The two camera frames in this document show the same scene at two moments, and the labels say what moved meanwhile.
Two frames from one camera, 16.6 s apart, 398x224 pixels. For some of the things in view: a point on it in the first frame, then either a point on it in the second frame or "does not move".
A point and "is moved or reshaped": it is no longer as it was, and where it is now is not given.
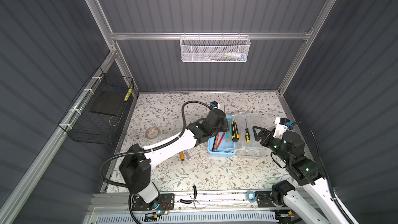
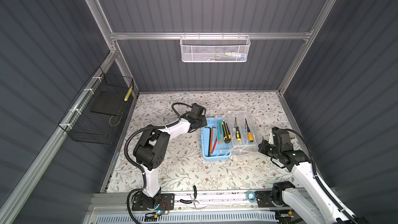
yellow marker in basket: (128, 94) does not move
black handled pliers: (193, 200) does not move
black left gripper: (224, 126) -> (204, 123)
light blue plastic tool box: (223, 144) is moved or reshaped
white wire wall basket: (214, 49) does not move
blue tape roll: (251, 196) does not move
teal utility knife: (229, 134) -> (220, 131)
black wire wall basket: (93, 114) does not move
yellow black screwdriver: (247, 134) -> (236, 134)
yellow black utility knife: (235, 131) -> (226, 132)
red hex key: (220, 140) -> (214, 144)
